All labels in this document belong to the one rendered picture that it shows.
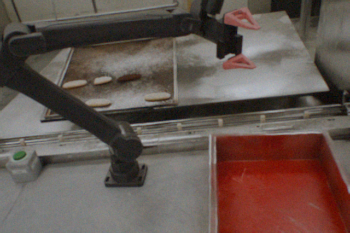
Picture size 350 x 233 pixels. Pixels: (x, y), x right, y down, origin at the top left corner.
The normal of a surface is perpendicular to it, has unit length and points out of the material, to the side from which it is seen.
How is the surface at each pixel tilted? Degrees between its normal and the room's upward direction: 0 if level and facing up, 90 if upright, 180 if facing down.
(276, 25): 10
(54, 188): 0
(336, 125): 0
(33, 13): 90
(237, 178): 0
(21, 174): 90
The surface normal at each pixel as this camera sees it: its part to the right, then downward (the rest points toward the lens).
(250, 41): -0.13, -0.72
